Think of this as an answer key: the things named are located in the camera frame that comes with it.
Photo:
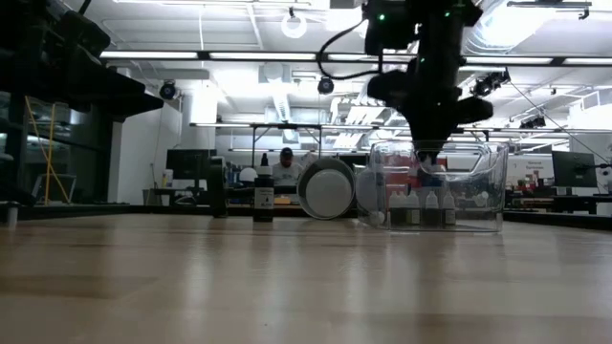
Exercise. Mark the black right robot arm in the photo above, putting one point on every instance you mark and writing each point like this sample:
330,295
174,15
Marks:
435,38

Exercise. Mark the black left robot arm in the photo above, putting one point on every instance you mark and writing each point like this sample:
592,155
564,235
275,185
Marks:
19,52

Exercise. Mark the white dome object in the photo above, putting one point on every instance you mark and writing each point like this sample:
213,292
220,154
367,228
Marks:
247,175

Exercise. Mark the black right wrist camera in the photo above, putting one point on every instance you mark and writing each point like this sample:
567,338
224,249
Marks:
387,88

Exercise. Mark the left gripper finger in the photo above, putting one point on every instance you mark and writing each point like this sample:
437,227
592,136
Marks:
146,100
115,79

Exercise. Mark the black ceiling camera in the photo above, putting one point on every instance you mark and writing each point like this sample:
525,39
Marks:
325,85
538,122
167,90
485,85

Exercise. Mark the white cylinder post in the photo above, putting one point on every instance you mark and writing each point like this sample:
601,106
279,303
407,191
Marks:
12,215

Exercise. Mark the black computer monitor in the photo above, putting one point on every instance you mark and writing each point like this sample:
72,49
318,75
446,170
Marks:
191,165
574,169

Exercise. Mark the LED light bar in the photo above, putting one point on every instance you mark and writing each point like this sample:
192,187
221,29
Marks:
143,55

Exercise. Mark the clear plastic bin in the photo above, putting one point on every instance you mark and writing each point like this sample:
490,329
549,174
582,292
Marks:
492,210

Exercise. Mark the person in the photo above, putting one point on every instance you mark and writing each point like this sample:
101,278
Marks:
287,172

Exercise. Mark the white sign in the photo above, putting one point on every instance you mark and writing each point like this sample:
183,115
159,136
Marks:
539,167

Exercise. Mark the black aluminium table frame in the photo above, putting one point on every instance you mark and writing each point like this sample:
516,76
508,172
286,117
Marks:
72,209

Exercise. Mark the large black food coloring bottle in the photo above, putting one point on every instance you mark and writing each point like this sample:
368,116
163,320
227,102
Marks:
264,196

